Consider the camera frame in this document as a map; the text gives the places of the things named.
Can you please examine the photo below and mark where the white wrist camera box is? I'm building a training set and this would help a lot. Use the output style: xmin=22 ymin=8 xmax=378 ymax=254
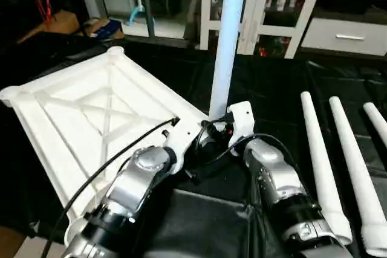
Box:
xmin=161 ymin=121 xmax=204 ymax=175
xmin=224 ymin=101 xmax=256 ymax=151

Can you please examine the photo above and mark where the black work mat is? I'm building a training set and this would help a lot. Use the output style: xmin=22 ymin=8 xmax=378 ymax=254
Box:
xmin=0 ymin=31 xmax=387 ymax=258

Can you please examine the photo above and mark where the blue plastic bag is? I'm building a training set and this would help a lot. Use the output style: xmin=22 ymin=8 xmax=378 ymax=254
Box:
xmin=99 ymin=19 xmax=126 ymax=40

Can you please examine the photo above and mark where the brown cardboard box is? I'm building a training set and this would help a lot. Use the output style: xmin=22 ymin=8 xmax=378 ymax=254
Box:
xmin=83 ymin=19 xmax=106 ymax=36

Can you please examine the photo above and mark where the white glass-door cabinet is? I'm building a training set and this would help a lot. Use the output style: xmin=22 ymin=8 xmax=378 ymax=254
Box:
xmin=199 ymin=0 xmax=331 ymax=60

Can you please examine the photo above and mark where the white plastic table top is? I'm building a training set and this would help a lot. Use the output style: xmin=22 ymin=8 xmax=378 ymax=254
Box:
xmin=0 ymin=46 xmax=210 ymax=248

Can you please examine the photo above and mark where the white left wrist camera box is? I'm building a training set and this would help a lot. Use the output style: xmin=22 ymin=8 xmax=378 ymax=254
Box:
xmin=161 ymin=121 xmax=204 ymax=175

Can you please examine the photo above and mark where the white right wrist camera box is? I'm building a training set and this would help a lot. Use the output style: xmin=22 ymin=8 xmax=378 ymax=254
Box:
xmin=224 ymin=101 xmax=256 ymax=151

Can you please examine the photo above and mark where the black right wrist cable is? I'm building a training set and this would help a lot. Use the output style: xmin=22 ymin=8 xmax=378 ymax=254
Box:
xmin=192 ymin=113 xmax=298 ymax=181

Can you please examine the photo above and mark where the white drawer unit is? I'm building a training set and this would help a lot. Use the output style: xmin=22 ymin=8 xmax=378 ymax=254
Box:
xmin=300 ymin=18 xmax=387 ymax=57

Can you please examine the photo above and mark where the white plastic table leg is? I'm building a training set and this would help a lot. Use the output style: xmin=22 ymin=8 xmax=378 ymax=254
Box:
xmin=328 ymin=95 xmax=387 ymax=258
xmin=208 ymin=0 xmax=250 ymax=121
xmin=362 ymin=102 xmax=387 ymax=148
xmin=300 ymin=91 xmax=354 ymax=247

